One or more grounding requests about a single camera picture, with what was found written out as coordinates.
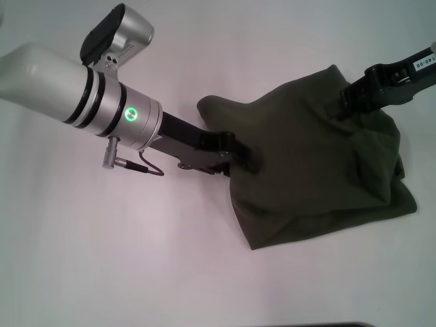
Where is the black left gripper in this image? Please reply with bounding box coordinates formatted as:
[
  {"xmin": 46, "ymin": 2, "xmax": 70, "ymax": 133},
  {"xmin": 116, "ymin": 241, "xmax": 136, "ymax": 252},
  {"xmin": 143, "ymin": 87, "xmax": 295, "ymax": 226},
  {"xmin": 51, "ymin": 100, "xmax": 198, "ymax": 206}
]
[{"xmin": 158, "ymin": 111, "xmax": 260, "ymax": 175}]

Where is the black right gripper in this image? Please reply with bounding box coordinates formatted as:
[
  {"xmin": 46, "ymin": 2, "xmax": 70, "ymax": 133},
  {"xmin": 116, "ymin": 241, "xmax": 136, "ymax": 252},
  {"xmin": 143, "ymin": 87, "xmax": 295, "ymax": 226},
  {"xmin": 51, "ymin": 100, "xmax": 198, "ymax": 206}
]
[{"xmin": 334, "ymin": 40, "xmax": 436, "ymax": 121}]

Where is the left gripper cable with plug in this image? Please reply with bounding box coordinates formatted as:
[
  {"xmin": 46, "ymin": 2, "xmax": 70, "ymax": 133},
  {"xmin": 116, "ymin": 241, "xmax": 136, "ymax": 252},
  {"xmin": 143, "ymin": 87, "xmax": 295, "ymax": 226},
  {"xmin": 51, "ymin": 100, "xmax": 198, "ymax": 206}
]
[{"xmin": 101, "ymin": 136, "xmax": 166, "ymax": 177}]

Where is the dark green t-shirt pink print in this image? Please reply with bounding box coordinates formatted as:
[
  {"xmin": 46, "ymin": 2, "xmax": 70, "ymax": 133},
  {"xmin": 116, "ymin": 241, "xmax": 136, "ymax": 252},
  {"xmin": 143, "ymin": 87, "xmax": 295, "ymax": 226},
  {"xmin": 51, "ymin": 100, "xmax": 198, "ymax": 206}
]
[{"xmin": 196, "ymin": 63, "xmax": 419, "ymax": 252}]

